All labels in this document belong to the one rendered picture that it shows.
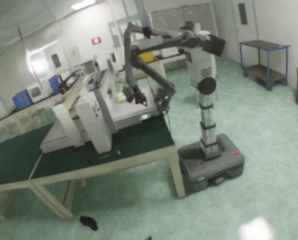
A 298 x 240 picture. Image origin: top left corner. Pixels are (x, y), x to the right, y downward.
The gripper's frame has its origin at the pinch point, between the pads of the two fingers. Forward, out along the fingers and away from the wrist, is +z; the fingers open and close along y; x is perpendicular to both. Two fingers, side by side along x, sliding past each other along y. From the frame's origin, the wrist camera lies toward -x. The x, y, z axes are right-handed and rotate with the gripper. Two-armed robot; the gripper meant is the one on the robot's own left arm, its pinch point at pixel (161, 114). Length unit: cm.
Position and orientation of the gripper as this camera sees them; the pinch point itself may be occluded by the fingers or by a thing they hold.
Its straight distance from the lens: 147.9
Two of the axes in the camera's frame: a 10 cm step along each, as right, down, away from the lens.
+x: 9.7, 2.1, 1.5
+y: 0.2, 5.1, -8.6
